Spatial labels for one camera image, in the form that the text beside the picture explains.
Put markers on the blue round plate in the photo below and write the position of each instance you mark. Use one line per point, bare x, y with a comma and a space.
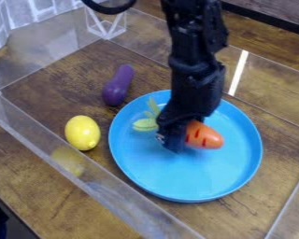
197, 175

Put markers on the clear acrylic barrier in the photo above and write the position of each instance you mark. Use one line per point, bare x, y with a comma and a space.
263, 60
145, 216

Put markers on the clear acrylic front barrier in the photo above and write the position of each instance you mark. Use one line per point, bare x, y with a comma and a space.
145, 216

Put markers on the purple toy eggplant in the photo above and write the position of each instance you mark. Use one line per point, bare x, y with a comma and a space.
117, 87

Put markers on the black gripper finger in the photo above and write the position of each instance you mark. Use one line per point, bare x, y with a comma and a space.
172, 134

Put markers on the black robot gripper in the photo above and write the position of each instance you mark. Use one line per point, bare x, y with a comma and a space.
200, 36

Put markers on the orange toy carrot green leaves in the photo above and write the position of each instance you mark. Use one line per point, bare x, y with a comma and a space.
201, 136

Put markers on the clear acrylic back barrier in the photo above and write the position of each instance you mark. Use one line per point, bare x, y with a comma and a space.
263, 60

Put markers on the yellow toy lemon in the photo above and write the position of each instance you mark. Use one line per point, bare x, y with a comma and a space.
83, 133

